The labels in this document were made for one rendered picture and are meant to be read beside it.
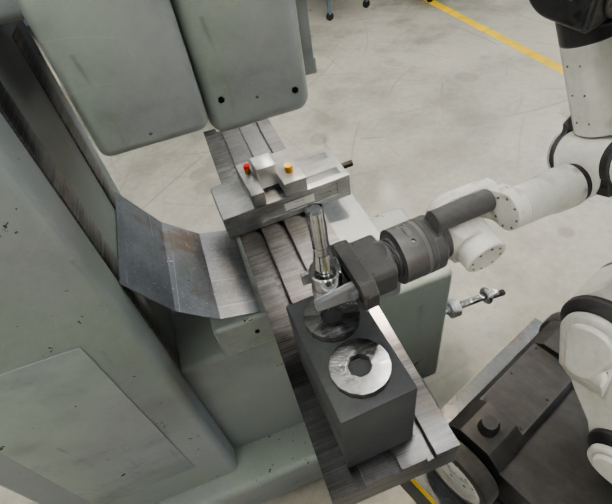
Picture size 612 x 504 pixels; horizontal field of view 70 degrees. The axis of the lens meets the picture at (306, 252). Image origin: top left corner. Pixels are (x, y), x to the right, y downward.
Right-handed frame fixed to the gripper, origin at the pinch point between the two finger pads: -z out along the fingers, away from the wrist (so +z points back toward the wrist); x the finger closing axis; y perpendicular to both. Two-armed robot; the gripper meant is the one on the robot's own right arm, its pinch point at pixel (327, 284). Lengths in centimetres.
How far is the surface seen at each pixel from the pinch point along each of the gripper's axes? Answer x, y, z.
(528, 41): -255, 124, 288
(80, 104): -32.3, -22.3, -23.8
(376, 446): 16.0, 23.1, -1.2
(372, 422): 16.0, 13.1, -1.6
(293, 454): -18, 102, -16
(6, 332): -23, 7, -52
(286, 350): -9.7, 27.3, -7.9
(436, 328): -24, 74, 41
